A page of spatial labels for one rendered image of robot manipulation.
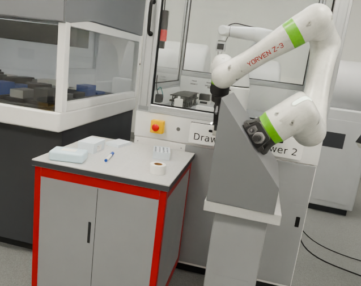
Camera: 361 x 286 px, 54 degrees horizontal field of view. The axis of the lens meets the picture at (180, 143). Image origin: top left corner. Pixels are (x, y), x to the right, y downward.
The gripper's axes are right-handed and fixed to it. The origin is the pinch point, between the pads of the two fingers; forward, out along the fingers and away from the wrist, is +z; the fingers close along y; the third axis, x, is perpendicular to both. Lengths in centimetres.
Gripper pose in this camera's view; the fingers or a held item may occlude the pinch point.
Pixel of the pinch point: (215, 129)
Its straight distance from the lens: 187.4
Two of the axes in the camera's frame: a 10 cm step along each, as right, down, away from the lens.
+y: -2.4, 5.1, -8.2
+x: 9.7, 1.6, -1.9
